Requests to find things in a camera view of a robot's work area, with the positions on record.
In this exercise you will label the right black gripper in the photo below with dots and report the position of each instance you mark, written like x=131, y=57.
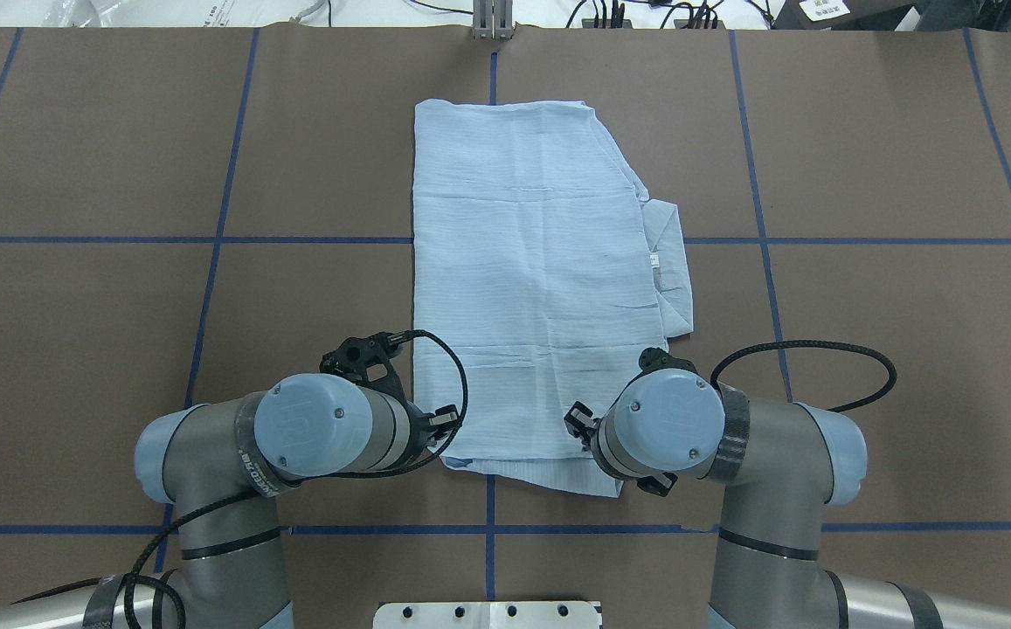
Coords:
x=577, y=418

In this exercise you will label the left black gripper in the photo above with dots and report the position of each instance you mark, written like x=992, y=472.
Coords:
x=441, y=422

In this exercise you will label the light blue button-up shirt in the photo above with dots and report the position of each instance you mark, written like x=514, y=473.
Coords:
x=547, y=266

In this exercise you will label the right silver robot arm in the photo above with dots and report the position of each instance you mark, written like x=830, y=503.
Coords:
x=781, y=465

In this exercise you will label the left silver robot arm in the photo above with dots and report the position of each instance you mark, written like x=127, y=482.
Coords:
x=220, y=563

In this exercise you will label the brown paper table cover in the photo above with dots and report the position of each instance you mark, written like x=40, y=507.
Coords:
x=188, y=215

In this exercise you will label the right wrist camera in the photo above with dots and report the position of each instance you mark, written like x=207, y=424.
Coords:
x=654, y=359

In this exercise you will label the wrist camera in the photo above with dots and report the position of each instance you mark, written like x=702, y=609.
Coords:
x=367, y=361
x=654, y=359

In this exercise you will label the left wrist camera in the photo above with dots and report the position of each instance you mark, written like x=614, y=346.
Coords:
x=367, y=361

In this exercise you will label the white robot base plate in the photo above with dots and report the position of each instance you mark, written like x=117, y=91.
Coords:
x=490, y=614

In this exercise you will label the grey aluminium frame post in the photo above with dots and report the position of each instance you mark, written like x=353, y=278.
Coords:
x=493, y=20

